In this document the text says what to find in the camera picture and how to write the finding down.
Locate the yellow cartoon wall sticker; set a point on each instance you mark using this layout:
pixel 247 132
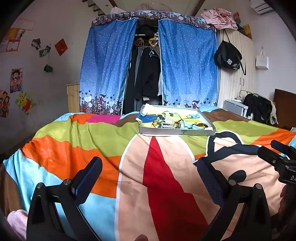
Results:
pixel 24 102

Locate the black tote bag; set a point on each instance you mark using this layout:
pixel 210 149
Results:
pixel 228 56

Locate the black hanging clothes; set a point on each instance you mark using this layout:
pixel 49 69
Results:
pixel 143 80

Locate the brown wooden headboard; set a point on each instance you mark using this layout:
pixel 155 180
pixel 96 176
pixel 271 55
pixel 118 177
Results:
pixel 285 108

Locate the paper certificates on wall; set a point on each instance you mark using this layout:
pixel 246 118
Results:
pixel 13 37

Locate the pink cloth on wardrobe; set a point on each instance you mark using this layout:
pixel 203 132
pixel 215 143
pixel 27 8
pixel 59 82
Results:
pixel 219 18

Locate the red square wall decoration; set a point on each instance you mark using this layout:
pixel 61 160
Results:
pixel 61 47

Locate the family cartoon poster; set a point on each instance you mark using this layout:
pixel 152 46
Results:
pixel 4 103

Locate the white paper gift bag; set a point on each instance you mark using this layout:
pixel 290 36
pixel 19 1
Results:
pixel 262 61

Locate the person's left hand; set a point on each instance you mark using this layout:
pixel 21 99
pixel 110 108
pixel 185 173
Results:
pixel 141 238

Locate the black clothes pile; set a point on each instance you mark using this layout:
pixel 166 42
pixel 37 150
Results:
pixel 263 109

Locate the person's right hand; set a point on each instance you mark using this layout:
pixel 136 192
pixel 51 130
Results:
pixel 286 210

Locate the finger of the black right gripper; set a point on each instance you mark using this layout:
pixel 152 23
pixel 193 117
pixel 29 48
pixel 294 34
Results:
pixel 272 158
pixel 284 149

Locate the white jewelry tray box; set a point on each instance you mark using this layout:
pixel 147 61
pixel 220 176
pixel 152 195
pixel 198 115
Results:
pixel 160 120

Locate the colourful cartoon bed cover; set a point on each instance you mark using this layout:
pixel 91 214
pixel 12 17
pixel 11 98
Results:
pixel 150 187

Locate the white air conditioner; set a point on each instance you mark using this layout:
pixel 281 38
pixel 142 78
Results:
pixel 260 7

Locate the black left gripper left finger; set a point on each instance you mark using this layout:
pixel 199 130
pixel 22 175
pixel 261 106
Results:
pixel 85 179

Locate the white bedside cabinet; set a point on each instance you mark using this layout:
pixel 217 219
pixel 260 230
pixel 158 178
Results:
pixel 237 107

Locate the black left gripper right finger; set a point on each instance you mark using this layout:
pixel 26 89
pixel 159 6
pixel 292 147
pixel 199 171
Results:
pixel 213 180

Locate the anime poster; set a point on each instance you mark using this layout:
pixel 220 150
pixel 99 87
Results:
pixel 16 80

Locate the small green wall ornament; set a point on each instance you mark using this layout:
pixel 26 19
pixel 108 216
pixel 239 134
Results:
pixel 48 68

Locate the wooden side cabinet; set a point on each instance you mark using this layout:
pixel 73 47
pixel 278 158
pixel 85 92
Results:
pixel 73 97

